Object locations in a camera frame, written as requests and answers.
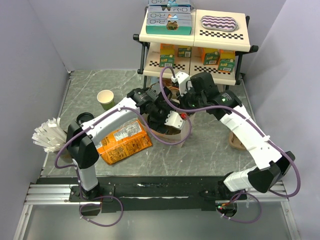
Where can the purple striped sleep mask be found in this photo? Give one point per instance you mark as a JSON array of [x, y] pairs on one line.
[[219, 23]]

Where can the orange green snack box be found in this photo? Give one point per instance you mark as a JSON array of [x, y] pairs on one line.
[[184, 51], [167, 55], [209, 56], [227, 61]]

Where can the brown cardboard cup carrier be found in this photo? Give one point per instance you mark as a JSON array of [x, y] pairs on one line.
[[235, 143]]

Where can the black plastic cup lid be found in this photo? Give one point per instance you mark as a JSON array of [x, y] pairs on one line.
[[84, 117]]

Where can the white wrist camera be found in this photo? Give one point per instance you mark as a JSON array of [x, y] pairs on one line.
[[183, 81], [175, 121]]

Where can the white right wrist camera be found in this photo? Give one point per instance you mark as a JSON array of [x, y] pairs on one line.
[[183, 81]]

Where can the green paper coffee cup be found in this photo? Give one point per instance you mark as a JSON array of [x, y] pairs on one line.
[[106, 99]]

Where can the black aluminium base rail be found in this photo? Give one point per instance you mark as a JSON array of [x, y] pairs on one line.
[[144, 193]]

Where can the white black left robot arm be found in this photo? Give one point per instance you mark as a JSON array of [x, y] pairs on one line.
[[83, 138]]

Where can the orange chips bag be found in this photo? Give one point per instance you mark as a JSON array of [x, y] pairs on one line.
[[123, 143]]

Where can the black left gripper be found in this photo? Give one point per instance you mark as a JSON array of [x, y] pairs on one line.
[[154, 124]]

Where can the white Cream Bear paper bag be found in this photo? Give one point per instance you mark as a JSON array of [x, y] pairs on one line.
[[175, 135]]

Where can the cream black three-tier shelf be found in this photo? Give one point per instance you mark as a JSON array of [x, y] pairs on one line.
[[237, 41]]

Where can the white paper straws bundle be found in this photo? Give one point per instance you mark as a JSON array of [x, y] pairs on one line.
[[50, 136]]

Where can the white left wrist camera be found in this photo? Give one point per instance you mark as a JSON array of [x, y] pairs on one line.
[[175, 121]]

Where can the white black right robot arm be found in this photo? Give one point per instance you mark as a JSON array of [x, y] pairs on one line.
[[271, 164]]

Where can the teal R&O box stack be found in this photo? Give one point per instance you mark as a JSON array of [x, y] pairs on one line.
[[169, 17]]

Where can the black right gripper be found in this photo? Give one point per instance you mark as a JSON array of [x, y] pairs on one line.
[[183, 100]]

